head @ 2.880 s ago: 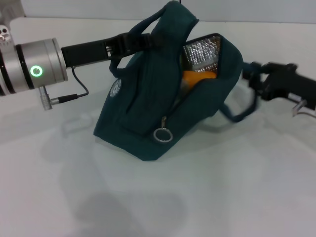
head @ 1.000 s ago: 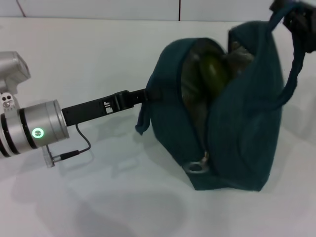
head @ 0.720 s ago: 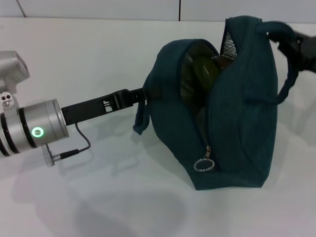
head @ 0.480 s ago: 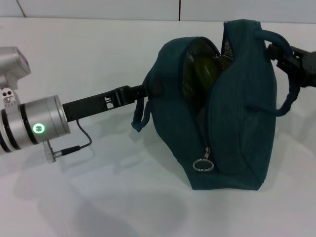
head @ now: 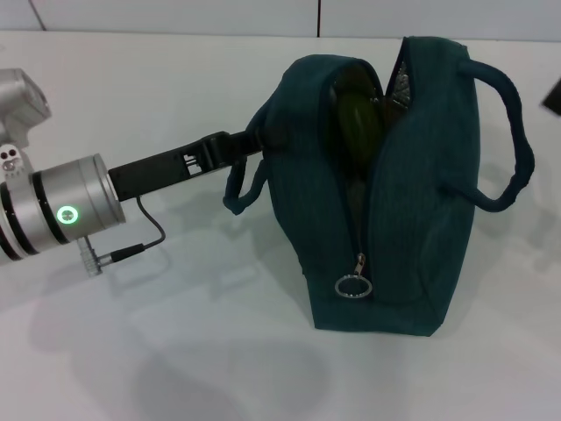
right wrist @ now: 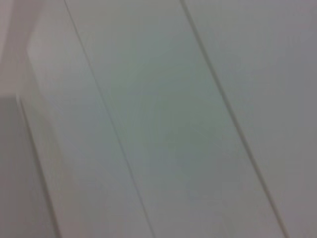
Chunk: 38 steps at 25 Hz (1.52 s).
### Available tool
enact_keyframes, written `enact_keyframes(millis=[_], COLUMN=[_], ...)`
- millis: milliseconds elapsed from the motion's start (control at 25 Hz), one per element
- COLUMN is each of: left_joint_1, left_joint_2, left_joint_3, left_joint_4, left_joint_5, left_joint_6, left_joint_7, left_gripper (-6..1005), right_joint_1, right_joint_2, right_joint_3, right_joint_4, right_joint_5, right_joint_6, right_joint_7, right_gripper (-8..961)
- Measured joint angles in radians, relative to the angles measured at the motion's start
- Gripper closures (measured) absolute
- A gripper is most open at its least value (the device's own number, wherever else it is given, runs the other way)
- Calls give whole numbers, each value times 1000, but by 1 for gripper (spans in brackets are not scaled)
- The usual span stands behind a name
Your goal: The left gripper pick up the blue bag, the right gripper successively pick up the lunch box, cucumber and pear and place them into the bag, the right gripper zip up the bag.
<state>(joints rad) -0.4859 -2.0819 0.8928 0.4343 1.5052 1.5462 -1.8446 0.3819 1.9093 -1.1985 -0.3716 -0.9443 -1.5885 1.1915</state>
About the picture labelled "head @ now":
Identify green cucumber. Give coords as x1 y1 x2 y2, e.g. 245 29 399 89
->
335 65 387 176

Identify grey left arm cable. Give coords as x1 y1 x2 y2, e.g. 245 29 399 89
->
109 196 167 260

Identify dark blue insulated lunch bag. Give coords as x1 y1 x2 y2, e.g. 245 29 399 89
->
222 34 536 339

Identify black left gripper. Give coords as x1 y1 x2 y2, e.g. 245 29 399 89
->
108 124 295 203

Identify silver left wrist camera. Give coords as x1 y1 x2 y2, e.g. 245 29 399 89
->
0 68 52 181

